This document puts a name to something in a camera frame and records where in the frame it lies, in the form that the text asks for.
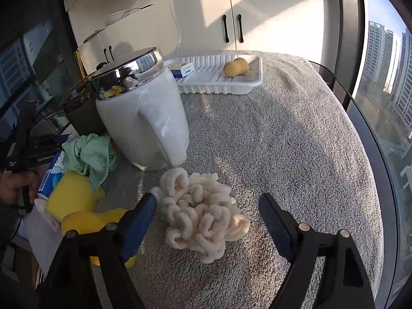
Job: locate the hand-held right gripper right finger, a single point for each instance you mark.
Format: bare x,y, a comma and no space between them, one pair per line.
276,223

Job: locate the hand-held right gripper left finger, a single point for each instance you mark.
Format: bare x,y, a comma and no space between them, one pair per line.
139,227

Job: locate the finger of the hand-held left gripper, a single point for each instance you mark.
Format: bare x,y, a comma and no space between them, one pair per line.
48,141

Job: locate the green cloth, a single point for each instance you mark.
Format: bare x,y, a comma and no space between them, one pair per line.
88,156

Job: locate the yellow sponge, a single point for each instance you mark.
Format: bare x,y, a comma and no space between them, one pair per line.
75,193

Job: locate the cream chenille yarn bundle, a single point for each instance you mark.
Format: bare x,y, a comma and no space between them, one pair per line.
199,212

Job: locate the white plastic tray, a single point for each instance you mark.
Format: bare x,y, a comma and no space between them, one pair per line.
206,80

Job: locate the person's left hand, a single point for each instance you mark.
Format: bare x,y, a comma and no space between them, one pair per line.
13,183

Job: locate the blue white tissue pack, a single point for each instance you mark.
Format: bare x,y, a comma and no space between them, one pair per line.
51,173

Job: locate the grey towel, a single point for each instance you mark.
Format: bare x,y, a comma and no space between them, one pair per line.
273,141

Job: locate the gold rod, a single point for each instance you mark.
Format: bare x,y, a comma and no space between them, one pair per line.
79,64

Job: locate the glass jar with black lid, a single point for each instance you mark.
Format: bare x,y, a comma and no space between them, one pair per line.
141,119

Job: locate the blue white small box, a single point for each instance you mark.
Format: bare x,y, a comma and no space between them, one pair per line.
182,69

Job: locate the small yellow potato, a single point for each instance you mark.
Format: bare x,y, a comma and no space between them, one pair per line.
235,67

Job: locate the white cabinet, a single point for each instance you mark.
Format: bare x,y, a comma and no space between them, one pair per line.
199,22

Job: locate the apartment buildings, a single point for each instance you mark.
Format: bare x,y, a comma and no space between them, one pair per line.
383,58

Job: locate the black window frame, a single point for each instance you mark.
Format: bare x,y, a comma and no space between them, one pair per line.
350,38

